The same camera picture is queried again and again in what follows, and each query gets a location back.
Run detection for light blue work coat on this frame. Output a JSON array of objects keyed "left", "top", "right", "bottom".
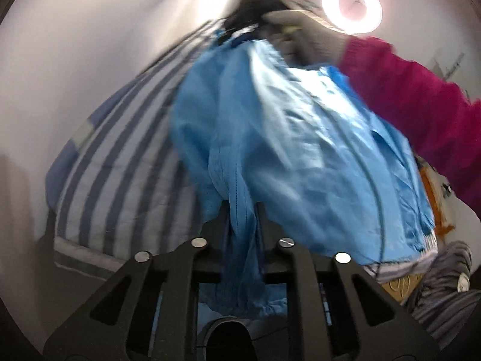
[{"left": 171, "top": 38, "right": 437, "bottom": 318}]

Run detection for orange mat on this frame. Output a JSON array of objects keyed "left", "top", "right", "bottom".
[{"left": 418, "top": 165, "right": 456, "bottom": 234}]

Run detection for person's right hand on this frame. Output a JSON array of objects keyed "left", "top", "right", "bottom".
[{"left": 262, "top": 9, "right": 352, "bottom": 69}]

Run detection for blue white striped bedsheet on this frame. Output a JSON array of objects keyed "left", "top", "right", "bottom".
[{"left": 45, "top": 19, "right": 226, "bottom": 267}]

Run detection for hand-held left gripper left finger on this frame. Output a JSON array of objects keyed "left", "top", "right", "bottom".
[{"left": 43, "top": 199, "right": 231, "bottom": 361}]

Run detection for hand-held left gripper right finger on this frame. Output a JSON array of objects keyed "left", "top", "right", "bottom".
[{"left": 256, "top": 202, "right": 441, "bottom": 361}]

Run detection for person's striped grey pants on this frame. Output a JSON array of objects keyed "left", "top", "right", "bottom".
[{"left": 408, "top": 241, "right": 475, "bottom": 351}]

